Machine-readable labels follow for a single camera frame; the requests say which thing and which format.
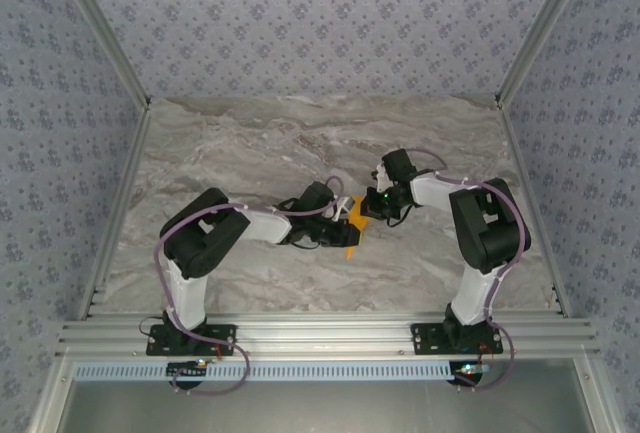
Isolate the orange paper sheet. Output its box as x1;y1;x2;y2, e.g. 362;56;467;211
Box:
344;194;375;259

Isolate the aluminium front beam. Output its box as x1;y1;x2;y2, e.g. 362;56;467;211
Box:
54;315;601;359

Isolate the right controller board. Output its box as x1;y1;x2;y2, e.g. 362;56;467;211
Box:
451;360;494;378

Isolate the controller board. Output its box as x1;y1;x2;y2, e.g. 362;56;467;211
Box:
451;360;494;378
167;360;210;380

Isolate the left controller board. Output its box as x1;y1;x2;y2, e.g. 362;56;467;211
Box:
167;360;210;380

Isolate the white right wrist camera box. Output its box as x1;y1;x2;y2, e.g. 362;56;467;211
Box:
370;162;392;195

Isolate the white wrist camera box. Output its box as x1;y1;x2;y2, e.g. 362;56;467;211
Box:
332;195;355;222
370;162;392;195

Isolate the thin black left gripper cable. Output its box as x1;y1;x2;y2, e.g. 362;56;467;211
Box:
289;236;322;253

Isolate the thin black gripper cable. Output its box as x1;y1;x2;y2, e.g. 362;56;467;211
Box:
289;236;322;253
387;202;416;228

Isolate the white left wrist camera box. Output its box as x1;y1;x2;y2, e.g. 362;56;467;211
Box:
332;195;355;222

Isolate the thin black right gripper cable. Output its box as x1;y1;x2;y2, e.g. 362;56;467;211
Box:
387;202;416;228

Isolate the light blue slotted cable duct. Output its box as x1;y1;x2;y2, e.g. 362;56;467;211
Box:
73;360;569;383

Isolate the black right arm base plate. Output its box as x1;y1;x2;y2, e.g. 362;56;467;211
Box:
410;322;503;357

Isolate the aluminium right side rail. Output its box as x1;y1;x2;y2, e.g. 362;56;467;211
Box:
497;105;575;322

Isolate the aluminium rail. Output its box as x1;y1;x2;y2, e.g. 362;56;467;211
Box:
77;105;154;322
497;105;575;322

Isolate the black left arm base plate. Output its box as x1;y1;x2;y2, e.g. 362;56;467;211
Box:
145;323;237;357

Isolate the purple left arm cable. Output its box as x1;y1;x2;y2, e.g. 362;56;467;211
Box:
153;175;346;398

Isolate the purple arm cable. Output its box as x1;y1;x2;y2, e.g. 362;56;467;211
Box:
153;175;346;398
407;146;532;393

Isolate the aluminium right frame post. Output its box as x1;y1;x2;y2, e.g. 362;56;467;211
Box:
493;0;599;109

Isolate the aluminium frame post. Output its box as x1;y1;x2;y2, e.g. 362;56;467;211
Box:
49;0;152;109
493;0;599;109

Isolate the thin black base cable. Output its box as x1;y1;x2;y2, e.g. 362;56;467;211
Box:
138;319;164;342

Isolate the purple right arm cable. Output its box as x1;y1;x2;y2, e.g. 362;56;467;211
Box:
407;146;532;393

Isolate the aluminium left side rail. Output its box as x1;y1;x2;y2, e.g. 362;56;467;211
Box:
77;105;154;322

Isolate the aluminium left frame post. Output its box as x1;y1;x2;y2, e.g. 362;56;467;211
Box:
49;0;152;109

